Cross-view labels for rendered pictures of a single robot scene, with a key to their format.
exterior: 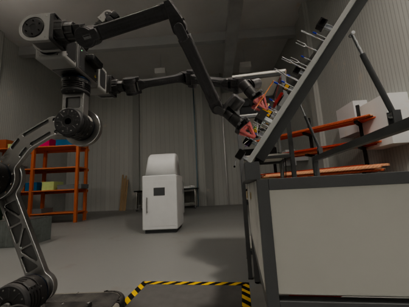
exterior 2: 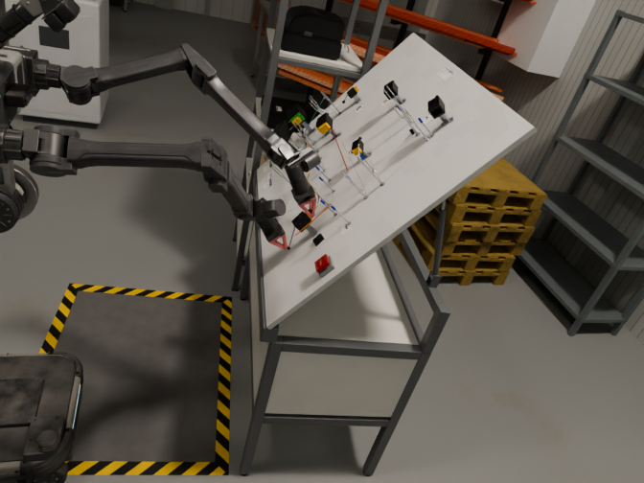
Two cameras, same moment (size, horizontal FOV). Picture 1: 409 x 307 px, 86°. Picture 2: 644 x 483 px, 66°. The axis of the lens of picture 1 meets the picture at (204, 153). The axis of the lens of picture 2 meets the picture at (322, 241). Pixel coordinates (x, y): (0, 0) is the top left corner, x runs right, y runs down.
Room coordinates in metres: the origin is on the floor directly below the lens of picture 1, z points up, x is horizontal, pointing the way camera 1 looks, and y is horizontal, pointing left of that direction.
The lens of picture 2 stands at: (-0.37, 0.27, 2.03)
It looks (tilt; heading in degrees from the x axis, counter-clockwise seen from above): 32 degrees down; 335
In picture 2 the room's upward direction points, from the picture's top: 15 degrees clockwise
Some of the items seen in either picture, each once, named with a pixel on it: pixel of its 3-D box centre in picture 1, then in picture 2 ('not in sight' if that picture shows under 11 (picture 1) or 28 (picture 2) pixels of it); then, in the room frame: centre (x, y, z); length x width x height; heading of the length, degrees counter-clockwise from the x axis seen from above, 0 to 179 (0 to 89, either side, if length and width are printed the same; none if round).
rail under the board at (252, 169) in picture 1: (247, 177); (263, 238); (1.39, -0.26, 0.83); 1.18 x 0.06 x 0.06; 171
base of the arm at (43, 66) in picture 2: (117, 86); (45, 75); (1.33, 0.53, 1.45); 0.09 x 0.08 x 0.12; 178
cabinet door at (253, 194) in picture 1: (256, 223); (261, 322); (1.11, -0.24, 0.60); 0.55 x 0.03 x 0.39; 171
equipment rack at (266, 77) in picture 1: (263, 170); (294, 141); (2.27, -0.60, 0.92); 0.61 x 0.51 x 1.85; 171
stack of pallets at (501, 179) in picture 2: not in sight; (450, 201); (2.61, -2.10, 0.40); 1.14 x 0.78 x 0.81; 0
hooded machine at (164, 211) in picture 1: (164, 190); (62, 25); (4.62, 0.88, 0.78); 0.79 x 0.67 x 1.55; 177
